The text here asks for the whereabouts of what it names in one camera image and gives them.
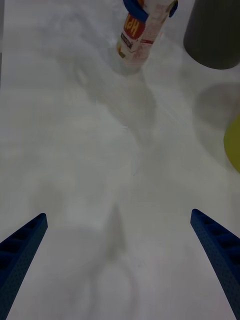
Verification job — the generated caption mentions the white plastic bottle red label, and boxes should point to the white plastic bottle red label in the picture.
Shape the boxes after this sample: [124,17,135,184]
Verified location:
[116,0,174,76]

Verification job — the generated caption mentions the yellow-green plastic waste bin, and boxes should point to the yellow-green plastic waste bin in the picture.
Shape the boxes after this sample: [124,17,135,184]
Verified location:
[223,116,240,174]

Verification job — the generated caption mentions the grey plastic waste bin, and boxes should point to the grey plastic waste bin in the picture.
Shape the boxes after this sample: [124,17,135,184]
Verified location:
[183,0,240,71]

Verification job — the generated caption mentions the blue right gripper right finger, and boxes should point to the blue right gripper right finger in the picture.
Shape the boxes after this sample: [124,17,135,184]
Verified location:
[190,208,240,320]

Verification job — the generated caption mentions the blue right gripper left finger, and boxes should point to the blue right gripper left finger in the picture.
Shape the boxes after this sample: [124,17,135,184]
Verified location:
[0,212,49,320]

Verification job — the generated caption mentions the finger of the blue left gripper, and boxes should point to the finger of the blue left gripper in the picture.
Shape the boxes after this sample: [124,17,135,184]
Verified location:
[168,0,179,18]
[122,0,150,24]

